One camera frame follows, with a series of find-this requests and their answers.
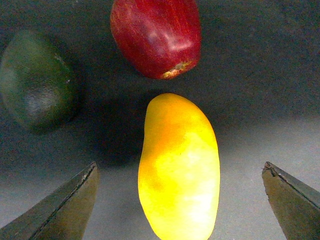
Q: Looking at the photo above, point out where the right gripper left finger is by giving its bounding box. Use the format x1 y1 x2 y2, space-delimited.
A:
0 162 98 240

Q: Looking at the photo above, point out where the green avocado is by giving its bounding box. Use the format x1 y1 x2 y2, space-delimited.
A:
0 30 80 134

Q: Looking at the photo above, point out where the red mango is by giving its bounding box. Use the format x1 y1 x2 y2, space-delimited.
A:
110 0 202 80

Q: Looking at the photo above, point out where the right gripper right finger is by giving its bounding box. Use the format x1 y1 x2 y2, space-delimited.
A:
261 161 320 240

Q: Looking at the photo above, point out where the yellow mango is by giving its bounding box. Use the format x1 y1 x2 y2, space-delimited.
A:
138 93 220 240

